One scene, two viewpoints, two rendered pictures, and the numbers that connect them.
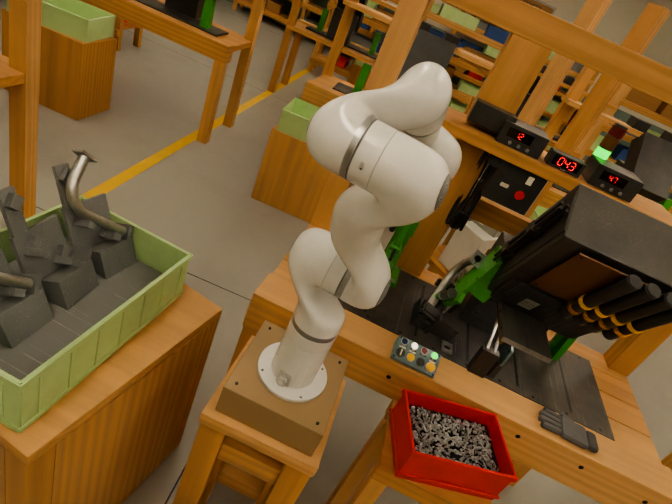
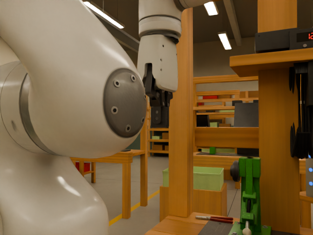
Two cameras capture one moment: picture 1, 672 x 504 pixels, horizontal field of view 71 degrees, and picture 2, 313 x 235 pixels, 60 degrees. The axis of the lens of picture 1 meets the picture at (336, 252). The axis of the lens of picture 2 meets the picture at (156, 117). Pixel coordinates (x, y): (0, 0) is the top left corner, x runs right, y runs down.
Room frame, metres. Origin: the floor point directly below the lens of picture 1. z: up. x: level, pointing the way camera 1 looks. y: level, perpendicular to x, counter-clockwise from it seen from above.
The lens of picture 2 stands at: (0.62, -0.26, 1.29)
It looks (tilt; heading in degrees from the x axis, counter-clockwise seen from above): 2 degrees up; 22
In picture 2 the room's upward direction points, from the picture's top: straight up
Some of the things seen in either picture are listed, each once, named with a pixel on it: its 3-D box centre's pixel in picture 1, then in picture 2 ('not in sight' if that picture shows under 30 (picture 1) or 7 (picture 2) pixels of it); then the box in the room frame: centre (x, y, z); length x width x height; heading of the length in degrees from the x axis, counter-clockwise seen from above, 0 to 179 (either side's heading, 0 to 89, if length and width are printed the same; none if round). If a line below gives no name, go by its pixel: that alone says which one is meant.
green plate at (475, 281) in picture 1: (486, 277); not in sight; (1.43, -0.50, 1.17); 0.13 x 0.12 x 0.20; 87
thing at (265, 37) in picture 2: (491, 117); (276, 42); (1.73, -0.30, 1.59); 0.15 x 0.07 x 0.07; 87
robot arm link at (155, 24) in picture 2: not in sight; (160, 31); (1.12, -0.07, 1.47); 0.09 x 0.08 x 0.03; 177
